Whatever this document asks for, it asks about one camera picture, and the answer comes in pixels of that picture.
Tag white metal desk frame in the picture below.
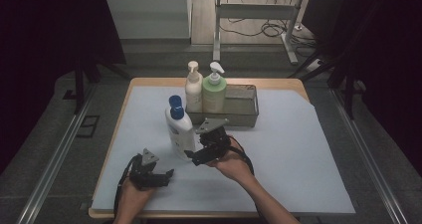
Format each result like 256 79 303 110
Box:
212 0 300 66

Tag grey metal tray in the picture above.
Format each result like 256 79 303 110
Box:
184 83 260 128

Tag white cabinet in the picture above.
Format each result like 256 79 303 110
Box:
104 0 193 41

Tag white bottle with blue pump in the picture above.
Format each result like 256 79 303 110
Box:
164 95 198 162

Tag black floor cables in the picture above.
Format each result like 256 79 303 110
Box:
218 0 318 50

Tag person's right hand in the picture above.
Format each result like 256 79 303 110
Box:
205 138 256 186

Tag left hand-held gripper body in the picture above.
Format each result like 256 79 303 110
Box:
128 147 161 191

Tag person's left hand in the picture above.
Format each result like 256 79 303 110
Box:
113 178 157 224

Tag pale blue table sheet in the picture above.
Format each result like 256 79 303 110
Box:
91 85 356 215

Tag black metal stand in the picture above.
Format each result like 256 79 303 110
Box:
287 0 382 120
73 54 132 115

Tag aluminium floor rail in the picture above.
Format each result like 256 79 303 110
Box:
330 88 410 224
16 84 98 224

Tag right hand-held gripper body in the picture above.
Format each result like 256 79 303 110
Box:
194 117 232 162

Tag cream pump bottle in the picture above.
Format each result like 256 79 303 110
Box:
184 60 204 114

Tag dark curtain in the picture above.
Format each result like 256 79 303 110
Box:
0 0 127 173
342 0 422 170

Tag left hand-held gripper cable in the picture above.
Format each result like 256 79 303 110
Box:
112 153 143 218

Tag green bottle with white pump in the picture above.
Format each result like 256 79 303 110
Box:
201 61 229 114

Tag white power strip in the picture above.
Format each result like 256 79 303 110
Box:
306 58 325 74

